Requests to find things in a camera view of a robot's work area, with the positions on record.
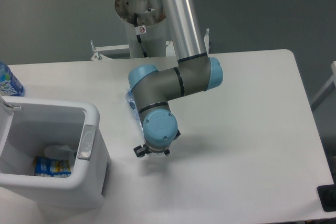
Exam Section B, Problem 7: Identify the clear blue plastic bottle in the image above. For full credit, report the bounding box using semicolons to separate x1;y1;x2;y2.
125;87;143;135

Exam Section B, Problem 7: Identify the blue labelled water bottle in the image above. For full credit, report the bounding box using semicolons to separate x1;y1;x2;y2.
1;62;25;97

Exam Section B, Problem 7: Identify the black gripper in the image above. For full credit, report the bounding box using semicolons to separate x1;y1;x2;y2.
133;130;181;157

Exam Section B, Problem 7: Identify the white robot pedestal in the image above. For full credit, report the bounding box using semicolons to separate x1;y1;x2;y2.
90;0;212;61

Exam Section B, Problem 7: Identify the black device at table edge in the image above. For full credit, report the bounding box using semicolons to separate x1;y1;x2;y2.
317;184;335;212

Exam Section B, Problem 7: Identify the blue yellow snack wrapper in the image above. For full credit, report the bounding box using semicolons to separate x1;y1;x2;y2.
34;156;71;178

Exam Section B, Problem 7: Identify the white trash can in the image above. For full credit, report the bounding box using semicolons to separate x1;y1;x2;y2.
1;96;111;208

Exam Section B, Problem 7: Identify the black cable on pedestal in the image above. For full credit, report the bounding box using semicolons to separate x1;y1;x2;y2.
133;13;148;58

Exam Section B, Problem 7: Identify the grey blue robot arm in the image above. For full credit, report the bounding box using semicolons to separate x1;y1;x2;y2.
115;0;223;157

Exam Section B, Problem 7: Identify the white frame at right edge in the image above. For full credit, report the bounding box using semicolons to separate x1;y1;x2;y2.
310;61;335;111

